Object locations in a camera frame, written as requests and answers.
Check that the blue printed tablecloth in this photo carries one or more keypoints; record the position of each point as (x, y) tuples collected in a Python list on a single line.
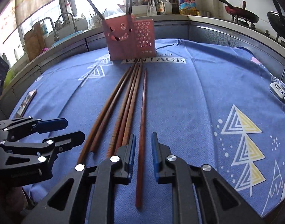
[(191, 121)]

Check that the printed window shade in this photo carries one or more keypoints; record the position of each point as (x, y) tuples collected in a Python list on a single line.
[(28, 2)]

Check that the magenta scrubber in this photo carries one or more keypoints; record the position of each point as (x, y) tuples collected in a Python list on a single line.
[(45, 50)]

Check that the white mug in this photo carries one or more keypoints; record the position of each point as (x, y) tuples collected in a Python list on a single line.
[(95, 22)]

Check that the black wok with lid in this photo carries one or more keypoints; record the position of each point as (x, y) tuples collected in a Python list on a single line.
[(281, 21)]

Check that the small white bottle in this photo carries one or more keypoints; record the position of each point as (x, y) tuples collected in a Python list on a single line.
[(16, 55)]

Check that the white plastic jug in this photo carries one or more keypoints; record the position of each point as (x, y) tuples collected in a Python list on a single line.
[(164, 5)]

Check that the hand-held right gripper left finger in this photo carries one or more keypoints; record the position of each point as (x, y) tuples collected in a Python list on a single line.
[(131, 158)]

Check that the teal bottle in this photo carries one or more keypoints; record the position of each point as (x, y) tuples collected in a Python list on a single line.
[(44, 29)]

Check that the angular steel faucet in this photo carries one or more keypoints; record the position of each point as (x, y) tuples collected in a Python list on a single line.
[(50, 25)]

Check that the brown wooden chopstick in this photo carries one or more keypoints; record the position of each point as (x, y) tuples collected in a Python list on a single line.
[(112, 109), (142, 133), (94, 5), (123, 109), (105, 114), (131, 109)]

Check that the wooden cutting board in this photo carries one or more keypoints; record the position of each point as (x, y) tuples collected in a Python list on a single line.
[(34, 43)]

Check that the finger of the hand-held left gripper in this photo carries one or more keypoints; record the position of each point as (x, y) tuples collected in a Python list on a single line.
[(67, 138), (51, 124)]

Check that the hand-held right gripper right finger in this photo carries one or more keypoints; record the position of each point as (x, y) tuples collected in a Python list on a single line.
[(155, 158)]

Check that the blue plastic basin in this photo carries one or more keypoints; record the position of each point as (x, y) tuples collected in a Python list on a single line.
[(67, 37)]

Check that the cooking oil bottle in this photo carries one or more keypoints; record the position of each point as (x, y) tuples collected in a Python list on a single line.
[(187, 3)]

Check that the packaged kitchen knife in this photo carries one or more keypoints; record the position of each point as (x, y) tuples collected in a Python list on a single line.
[(151, 7)]

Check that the red frying pan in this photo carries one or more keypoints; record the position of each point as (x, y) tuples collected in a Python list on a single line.
[(242, 12)]

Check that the curved steel faucet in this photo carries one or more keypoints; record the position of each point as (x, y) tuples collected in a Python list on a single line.
[(71, 19)]

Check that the white spray bottle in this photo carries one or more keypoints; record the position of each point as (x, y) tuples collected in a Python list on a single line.
[(68, 8)]

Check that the pink plastic utensil holder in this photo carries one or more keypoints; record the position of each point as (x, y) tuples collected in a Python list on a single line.
[(123, 44)]

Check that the silver metal utensil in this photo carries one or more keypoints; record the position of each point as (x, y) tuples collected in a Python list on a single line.
[(27, 101)]

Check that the green cup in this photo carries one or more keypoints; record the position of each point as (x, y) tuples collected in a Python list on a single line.
[(9, 79)]

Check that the small white device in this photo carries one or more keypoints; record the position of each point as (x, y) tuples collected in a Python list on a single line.
[(277, 90)]

